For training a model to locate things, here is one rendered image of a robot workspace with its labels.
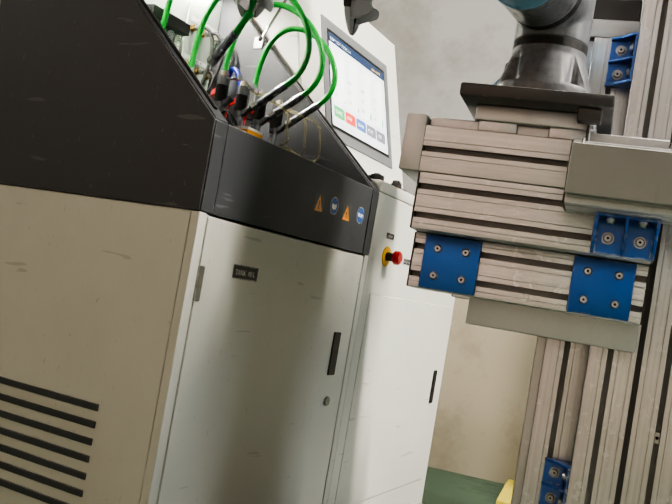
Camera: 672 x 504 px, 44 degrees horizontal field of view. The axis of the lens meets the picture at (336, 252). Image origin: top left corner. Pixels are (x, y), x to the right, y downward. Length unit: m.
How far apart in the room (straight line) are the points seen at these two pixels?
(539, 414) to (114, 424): 0.74
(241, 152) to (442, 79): 2.44
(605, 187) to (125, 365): 0.84
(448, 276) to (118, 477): 0.65
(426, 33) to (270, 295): 2.47
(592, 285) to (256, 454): 0.78
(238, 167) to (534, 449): 0.72
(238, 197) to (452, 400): 2.33
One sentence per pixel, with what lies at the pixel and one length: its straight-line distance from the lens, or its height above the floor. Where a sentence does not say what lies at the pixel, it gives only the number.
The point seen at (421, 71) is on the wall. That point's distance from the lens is 3.89.
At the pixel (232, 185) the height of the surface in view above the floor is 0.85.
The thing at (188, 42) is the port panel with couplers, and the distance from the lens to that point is 2.24.
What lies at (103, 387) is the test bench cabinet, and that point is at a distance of 1.52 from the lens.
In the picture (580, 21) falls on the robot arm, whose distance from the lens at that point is 1.37.
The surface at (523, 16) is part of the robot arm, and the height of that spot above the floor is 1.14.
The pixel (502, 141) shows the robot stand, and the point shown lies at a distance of 1.30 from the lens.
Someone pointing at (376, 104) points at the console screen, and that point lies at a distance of 2.65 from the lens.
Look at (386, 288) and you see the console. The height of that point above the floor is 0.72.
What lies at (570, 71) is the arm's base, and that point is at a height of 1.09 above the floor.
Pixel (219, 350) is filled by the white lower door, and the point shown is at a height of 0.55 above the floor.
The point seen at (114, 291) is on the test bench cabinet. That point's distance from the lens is 1.51.
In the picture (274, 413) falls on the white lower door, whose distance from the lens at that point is 1.75.
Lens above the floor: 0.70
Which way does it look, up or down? 2 degrees up
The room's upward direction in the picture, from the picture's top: 10 degrees clockwise
